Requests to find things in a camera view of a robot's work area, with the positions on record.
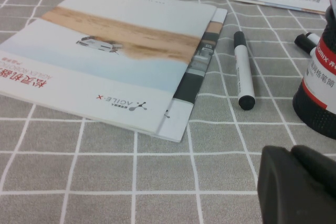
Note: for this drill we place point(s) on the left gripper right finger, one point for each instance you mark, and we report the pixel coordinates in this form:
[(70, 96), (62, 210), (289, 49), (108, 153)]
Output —
[(320, 166)]

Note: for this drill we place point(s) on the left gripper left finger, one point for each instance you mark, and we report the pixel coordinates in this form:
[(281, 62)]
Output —
[(288, 195)]

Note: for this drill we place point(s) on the black mesh pen holder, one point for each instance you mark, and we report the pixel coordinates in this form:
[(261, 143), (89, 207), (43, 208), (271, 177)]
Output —
[(315, 108)]

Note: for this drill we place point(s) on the white marker with black cap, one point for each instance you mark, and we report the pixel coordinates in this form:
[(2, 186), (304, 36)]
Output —
[(244, 72)]

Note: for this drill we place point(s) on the black white printed marker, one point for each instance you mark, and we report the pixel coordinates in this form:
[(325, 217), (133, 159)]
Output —
[(314, 37), (302, 41)]

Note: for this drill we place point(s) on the white brochure with black band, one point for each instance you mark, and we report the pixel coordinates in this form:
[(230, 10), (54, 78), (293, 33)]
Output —
[(189, 82)]

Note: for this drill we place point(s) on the thin white book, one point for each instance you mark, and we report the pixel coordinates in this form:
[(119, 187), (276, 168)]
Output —
[(262, 1)]

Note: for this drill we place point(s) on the grey checkered tablecloth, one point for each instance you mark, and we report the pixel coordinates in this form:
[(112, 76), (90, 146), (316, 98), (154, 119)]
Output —
[(105, 176)]

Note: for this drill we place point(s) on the AgileX brochure with desert photo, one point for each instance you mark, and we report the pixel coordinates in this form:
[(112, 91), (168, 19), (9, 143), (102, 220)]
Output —
[(105, 64)]

